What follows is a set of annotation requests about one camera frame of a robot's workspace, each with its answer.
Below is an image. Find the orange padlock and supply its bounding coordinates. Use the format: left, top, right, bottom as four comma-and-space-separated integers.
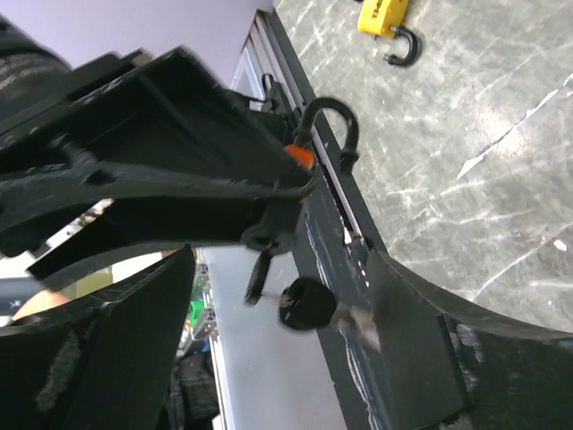
285, 97, 360, 175

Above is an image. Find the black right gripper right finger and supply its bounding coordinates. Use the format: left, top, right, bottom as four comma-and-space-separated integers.
365, 251, 572, 429

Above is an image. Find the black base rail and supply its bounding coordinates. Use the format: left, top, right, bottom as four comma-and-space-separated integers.
251, 12, 396, 429

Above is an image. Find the yellow padlock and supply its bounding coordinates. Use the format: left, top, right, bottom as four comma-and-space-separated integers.
357, 0, 420, 68

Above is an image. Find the black head key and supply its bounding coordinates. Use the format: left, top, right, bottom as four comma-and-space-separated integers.
244, 250, 381, 350

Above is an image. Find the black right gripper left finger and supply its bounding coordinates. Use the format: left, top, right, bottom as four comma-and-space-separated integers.
1, 247, 195, 429

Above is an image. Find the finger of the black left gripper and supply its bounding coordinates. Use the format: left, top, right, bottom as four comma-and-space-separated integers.
1, 48, 312, 188
1, 169, 316, 278

